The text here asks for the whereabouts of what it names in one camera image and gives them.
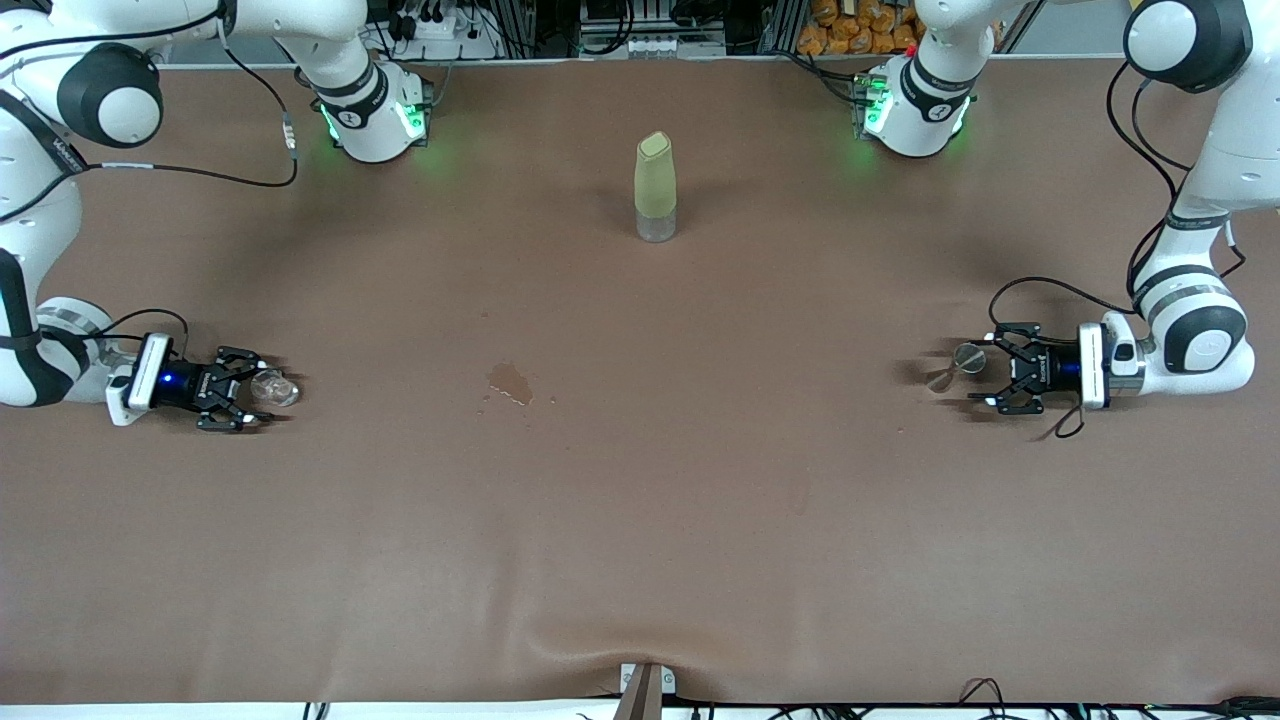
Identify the clear glass cup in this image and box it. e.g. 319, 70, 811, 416
250, 368, 302, 408

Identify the steel double jigger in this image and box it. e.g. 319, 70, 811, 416
925, 343, 989, 393

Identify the dark liquid stain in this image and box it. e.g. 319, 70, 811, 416
486, 361, 535, 407

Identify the orange snack packet pile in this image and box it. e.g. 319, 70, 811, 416
797, 0, 926, 56

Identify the white power strip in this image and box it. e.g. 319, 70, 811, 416
395, 8, 471, 41

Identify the green bottle with clear base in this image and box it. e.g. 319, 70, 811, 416
634, 131, 678, 244

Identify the brown table mat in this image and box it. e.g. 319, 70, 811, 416
0, 58, 1280, 706

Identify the white multi-socket block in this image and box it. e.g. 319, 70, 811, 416
593, 33, 684, 59

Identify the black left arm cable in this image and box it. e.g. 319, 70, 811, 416
988, 60, 1251, 441

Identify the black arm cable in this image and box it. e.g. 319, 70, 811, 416
988, 60, 1251, 441
0, 10, 301, 346

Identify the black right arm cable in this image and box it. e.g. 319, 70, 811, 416
0, 10, 301, 346

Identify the grey metal table bracket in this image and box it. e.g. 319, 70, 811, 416
620, 662, 677, 696

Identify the brown wooden post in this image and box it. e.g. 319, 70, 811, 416
613, 664, 664, 720

